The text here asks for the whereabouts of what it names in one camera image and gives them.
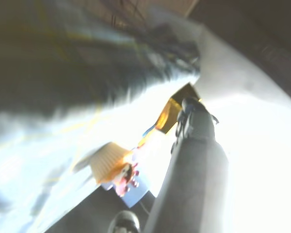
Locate blueberry topped cupcake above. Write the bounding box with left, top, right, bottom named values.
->
left=72, top=141, right=141, bottom=198

